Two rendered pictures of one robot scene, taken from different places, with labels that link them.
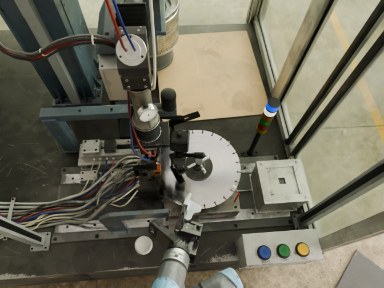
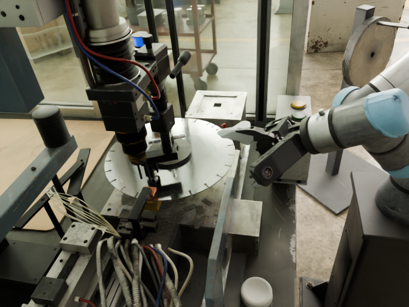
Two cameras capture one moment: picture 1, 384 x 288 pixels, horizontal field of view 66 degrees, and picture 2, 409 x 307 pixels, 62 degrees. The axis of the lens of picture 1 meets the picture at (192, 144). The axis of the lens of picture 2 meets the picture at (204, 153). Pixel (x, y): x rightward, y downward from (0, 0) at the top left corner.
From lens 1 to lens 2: 0.77 m
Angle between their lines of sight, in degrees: 46
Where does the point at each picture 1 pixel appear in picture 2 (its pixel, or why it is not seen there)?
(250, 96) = (86, 133)
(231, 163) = (181, 124)
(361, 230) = (300, 21)
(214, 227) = (248, 197)
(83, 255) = not seen: outside the picture
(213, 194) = (216, 145)
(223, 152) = not seen: hidden behind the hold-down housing
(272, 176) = (209, 110)
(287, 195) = (235, 103)
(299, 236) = (283, 105)
